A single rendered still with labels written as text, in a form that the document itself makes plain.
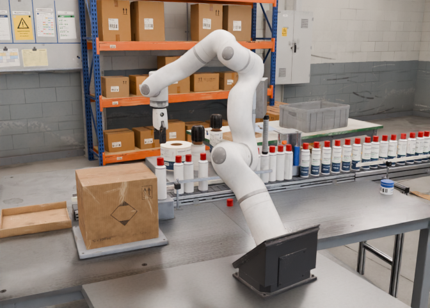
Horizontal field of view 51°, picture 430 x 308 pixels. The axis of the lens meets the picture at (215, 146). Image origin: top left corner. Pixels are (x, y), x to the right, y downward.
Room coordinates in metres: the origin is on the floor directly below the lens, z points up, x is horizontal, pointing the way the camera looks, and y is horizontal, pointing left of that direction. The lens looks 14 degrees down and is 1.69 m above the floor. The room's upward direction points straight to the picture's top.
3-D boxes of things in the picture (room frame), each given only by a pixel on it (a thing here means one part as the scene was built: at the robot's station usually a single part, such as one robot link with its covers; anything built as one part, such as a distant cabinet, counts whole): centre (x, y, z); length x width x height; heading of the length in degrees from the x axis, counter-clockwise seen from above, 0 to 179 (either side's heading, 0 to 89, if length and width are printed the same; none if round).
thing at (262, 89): (2.32, -0.21, 1.38); 0.17 x 0.10 x 0.19; 168
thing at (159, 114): (2.06, 0.26, 1.32); 0.10 x 0.07 x 0.11; 23
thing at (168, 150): (2.75, 0.24, 0.95); 0.20 x 0.20 x 0.14
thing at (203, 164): (2.30, 0.06, 0.98); 0.05 x 0.05 x 0.20
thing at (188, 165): (2.27, 0.14, 0.98); 0.05 x 0.05 x 0.20
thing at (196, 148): (2.59, 0.10, 1.03); 0.09 x 0.09 x 0.30
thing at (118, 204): (1.82, 0.42, 0.99); 0.30 x 0.24 x 0.27; 113
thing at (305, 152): (2.55, -0.53, 0.98); 0.05 x 0.05 x 0.20
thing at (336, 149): (2.63, -0.74, 0.98); 0.05 x 0.05 x 0.20
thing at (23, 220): (1.98, 0.84, 0.85); 0.30 x 0.26 x 0.04; 113
